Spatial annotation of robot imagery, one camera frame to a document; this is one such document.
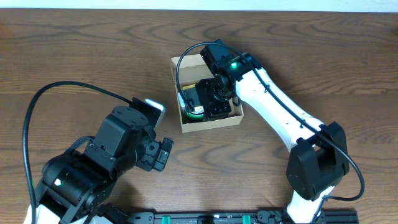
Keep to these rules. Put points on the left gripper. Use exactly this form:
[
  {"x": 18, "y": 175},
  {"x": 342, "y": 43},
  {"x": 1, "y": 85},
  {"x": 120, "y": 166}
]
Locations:
[{"x": 147, "y": 159}]

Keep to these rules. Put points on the white tape roll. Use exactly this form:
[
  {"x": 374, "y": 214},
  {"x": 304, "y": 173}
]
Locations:
[{"x": 198, "y": 110}]

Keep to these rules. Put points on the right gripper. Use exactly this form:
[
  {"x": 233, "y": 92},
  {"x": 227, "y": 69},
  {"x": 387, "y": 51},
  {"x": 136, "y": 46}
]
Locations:
[{"x": 215, "y": 111}]

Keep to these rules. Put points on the green tape roll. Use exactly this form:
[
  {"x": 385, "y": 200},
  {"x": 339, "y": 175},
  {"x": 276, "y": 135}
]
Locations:
[{"x": 194, "y": 117}]

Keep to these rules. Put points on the yellow sticky note pad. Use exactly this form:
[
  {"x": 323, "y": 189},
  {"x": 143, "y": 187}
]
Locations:
[{"x": 188, "y": 87}]

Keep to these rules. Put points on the black mounting rail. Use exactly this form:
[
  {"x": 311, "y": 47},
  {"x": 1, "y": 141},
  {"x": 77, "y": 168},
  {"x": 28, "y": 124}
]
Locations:
[{"x": 258, "y": 217}]

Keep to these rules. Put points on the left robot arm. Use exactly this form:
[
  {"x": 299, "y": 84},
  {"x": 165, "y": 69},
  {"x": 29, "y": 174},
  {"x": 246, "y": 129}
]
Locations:
[{"x": 75, "y": 183}]

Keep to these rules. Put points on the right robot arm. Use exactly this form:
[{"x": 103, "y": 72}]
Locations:
[{"x": 317, "y": 161}]

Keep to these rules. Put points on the cardboard box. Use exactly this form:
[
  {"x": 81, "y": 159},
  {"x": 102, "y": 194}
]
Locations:
[{"x": 191, "y": 70}]

